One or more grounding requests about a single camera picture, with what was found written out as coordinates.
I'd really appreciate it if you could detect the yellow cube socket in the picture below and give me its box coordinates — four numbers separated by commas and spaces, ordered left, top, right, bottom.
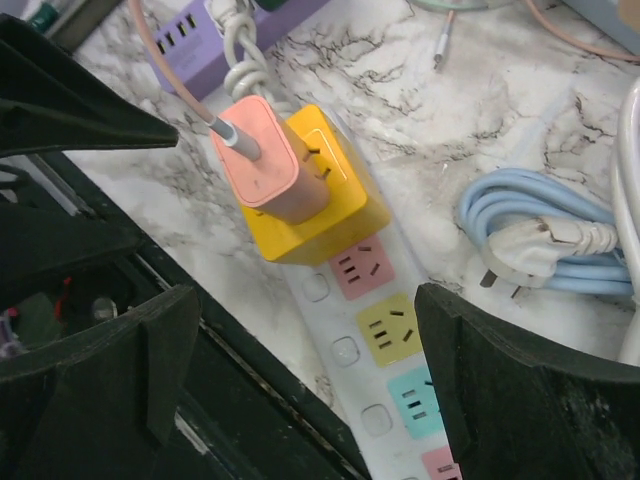
239, 103, 392, 267

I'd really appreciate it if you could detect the pink charger plug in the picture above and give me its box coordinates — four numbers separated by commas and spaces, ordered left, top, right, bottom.
211, 95, 330, 225

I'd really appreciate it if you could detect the light blue cable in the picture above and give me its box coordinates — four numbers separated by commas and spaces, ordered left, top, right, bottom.
457, 167, 636, 296

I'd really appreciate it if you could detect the purple USB power strip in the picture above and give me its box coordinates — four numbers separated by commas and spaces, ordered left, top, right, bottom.
154, 0, 327, 100

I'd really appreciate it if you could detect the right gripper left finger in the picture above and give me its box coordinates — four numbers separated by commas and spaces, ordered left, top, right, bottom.
1, 286, 200, 479

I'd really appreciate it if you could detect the pink charger cable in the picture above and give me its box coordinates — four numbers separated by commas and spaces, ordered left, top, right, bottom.
127, 0, 261, 161

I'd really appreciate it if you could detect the white multicolour power strip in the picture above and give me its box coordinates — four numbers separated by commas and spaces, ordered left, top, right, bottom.
279, 149, 464, 480

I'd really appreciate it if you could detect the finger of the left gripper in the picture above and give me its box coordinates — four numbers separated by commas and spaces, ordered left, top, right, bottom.
1, 14, 179, 155

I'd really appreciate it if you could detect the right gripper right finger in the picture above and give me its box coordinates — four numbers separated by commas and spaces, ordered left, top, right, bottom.
414, 283, 639, 479

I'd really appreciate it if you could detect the white round plug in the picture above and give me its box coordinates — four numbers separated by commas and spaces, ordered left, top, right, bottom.
480, 216, 632, 296

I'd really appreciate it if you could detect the black metal base rail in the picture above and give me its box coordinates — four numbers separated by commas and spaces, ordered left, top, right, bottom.
1, 158, 367, 479

